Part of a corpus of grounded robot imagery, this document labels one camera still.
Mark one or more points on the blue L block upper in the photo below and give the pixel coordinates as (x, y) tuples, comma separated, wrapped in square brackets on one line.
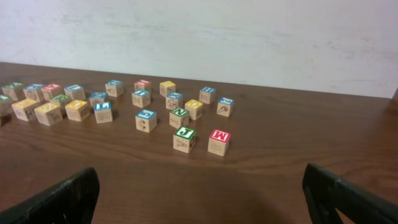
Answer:
[(75, 92)]

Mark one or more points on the yellow O block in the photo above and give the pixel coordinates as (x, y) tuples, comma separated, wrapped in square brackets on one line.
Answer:
[(77, 110)]

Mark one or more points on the blue d block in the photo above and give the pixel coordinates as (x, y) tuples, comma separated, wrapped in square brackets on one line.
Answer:
[(98, 97), (114, 88)]

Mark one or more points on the yellow block top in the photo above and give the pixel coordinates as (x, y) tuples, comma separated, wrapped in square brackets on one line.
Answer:
[(167, 87)]

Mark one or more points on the green N block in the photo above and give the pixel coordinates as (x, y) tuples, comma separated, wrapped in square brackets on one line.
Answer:
[(179, 117)]

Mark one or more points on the green Z block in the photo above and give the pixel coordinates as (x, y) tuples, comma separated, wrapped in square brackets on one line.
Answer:
[(15, 90)]

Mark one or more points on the blue L block lower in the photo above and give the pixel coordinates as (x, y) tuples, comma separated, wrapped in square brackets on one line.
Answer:
[(103, 112)]

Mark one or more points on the blue 5 block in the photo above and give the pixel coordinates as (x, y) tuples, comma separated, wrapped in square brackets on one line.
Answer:
[(146, 120)]

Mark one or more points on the blue X block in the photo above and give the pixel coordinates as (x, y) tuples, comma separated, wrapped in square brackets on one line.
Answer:
[(174, 100)]

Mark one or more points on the blue T block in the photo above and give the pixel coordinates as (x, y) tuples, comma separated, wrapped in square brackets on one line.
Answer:
[(141, 98)]

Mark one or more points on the red M block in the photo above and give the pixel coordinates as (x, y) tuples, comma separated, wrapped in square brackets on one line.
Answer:
[(219, 142)]

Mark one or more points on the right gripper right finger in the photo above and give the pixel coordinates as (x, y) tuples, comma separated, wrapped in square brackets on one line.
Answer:
[(327, 193)]

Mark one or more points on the green R block upper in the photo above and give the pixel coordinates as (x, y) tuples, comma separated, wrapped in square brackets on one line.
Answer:
[(61, 100)]

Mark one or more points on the red I block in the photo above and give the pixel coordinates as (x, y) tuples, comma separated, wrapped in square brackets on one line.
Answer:
[(143, 84)]

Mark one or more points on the red A block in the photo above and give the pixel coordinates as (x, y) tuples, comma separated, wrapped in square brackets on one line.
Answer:
[(51, 90)]

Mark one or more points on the green J block left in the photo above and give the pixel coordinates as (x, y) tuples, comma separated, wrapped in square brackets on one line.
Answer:
[(5, 105)]

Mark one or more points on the green j block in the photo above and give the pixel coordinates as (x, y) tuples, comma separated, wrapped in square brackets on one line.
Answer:
[(5, 105), (184, 139)]

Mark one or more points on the blue D block lower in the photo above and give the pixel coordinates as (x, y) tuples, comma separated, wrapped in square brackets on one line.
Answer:
[(98, 97)]

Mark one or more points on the blue H block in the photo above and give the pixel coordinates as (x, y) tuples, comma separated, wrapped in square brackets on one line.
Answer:
[(207, 95)]

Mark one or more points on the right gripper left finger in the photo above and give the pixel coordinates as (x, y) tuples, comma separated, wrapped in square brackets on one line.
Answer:
[(72, 200)]

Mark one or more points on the blue 2 block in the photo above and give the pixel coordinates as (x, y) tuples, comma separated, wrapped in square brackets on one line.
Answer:
[(225, 106)]

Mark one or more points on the blue D block upper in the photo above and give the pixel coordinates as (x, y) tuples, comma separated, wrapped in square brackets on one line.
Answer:
[(114, 88)]

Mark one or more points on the green J block right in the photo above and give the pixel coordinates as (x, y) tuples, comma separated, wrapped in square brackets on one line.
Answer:
[(184, 139)]

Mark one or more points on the blue l block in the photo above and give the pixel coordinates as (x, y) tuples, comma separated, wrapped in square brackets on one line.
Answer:
[(103, 112), (75, 92)]

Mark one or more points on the blue P block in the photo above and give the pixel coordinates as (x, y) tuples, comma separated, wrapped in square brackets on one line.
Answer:
[(34, 92)]

